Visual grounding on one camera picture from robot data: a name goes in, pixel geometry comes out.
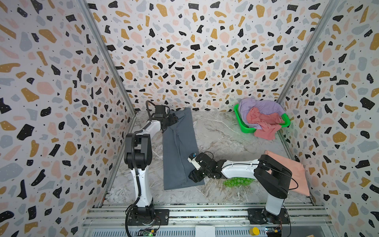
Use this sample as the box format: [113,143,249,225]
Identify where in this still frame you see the lilac t-shirt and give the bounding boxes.
[238,98,285,129]

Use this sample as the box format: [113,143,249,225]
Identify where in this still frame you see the left corner aluminium post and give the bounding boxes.
[77,0,136,117]

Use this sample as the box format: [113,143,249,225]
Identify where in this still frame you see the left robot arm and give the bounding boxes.
[124,101,178,227]

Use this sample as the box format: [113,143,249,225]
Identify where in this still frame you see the dark pink t-shirt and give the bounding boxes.
[246,107,284,140]

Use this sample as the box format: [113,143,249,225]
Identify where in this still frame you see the grey t-shirt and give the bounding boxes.
[162,108,205,191]

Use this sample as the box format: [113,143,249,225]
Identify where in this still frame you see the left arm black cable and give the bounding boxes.
[124,100,158,237]

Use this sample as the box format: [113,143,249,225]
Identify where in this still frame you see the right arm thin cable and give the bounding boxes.
[201,150,299,237]

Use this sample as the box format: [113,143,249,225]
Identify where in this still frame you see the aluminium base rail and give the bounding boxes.
[82,202,338,237]

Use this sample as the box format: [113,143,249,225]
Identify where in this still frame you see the green plastic basket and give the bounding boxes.
[234,104,291,134]

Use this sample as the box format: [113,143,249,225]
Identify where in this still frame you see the yellow round cap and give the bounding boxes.
[249,227,260,236]

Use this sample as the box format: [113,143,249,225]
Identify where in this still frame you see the right corner aluminium post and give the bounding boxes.
[277,0,340,104]

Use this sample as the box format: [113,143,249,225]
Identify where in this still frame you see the corner aluminium post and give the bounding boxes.
[277,0,340,104]
[77,0,136,117]

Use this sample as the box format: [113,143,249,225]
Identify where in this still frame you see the green toy grapes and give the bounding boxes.
[223,177,255,188]

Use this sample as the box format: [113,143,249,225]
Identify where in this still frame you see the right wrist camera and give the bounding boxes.
[188,153,201,170]

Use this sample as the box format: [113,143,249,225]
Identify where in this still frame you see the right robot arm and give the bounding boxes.
[188,153,293,225]

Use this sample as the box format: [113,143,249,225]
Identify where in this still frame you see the white box on rail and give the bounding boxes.
[195,225,216,237]

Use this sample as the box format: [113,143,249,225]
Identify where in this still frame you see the folded salmon t-shirt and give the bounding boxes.
[264,151,310,197]

